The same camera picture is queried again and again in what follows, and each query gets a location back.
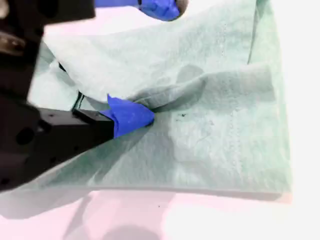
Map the pale green T-shirt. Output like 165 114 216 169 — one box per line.
0 0 294 201

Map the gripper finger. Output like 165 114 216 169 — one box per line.
138 0 181 22
94 0 140 9
37 93 156 176

